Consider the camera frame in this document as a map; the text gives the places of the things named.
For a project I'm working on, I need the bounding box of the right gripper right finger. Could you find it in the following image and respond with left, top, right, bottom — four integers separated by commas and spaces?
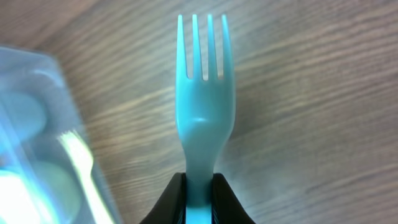
211, 173, 255, 224

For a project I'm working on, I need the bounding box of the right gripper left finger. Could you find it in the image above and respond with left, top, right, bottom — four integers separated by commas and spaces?
140, 172, 186, 224

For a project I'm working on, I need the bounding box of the light blue plastic fork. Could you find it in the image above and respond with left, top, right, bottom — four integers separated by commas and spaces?
175, 15, 236, 223

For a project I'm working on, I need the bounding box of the yellow plastic fork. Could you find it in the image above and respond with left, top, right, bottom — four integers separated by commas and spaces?
58, 131, 116, 224

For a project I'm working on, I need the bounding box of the light blue bowl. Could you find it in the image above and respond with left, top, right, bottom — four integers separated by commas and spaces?
1, 162, 83, 223

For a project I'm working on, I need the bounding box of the clear plastic container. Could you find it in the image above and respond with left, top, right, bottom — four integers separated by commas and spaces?
1, 47, 121, 223

